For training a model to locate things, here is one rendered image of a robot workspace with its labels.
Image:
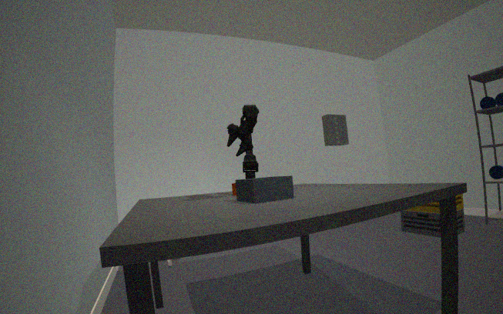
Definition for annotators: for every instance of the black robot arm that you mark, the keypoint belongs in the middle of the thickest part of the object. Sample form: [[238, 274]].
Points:
[[249, 162]]

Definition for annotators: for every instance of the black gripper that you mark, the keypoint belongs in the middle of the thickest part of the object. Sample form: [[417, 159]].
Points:
[[243, 133]]

